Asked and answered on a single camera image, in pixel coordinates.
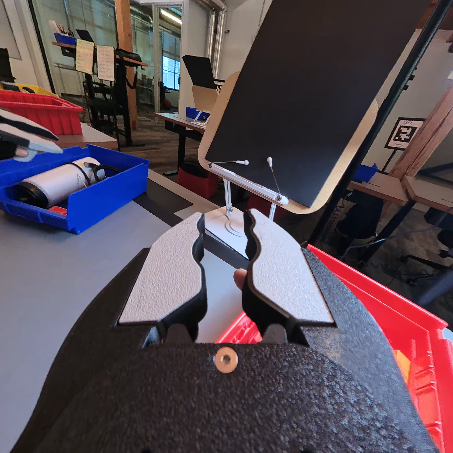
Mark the long red ribbed bin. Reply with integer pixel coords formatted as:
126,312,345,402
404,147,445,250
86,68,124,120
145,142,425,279
0,89,84,136

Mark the black board on white stand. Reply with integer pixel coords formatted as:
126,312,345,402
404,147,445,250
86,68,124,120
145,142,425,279
197,0,436,260

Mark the wooden desk with black legs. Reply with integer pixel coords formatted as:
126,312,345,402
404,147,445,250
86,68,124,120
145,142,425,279
154,113,209,176

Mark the wooden standing desk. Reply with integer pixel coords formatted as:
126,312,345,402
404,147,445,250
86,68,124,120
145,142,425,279
52,41,149,146

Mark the wooden post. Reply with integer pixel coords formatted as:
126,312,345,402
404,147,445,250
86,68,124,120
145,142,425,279
114,0,139,130

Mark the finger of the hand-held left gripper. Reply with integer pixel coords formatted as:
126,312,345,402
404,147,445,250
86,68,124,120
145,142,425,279
0,108,59,141
0,122,64,163

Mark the small marker sign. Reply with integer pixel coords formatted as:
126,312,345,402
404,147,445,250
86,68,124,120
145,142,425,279
385,117,425,151

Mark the white cylinder with black cap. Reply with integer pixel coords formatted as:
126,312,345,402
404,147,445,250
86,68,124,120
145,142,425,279
16,157,107,209

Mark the orange plastic strip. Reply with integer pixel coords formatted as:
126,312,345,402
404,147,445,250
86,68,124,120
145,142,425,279
393,350,412,383

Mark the paper flip chart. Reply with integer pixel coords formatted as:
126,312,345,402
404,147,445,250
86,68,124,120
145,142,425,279
75,38,95,76
96,45,116,82

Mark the red plastic bin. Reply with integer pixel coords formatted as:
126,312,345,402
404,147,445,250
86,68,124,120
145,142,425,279
215,244,453,453

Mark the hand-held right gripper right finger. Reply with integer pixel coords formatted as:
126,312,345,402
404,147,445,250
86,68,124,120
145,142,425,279
242,209,336,336

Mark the yellow plastic bin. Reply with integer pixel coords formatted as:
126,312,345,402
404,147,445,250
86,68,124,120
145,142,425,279
0,81,59,98

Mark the blue plastic bin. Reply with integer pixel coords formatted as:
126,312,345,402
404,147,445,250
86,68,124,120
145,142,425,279
0,143,150,235

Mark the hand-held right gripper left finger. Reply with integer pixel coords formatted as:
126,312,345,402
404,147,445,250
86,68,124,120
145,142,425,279
118,212,208,328

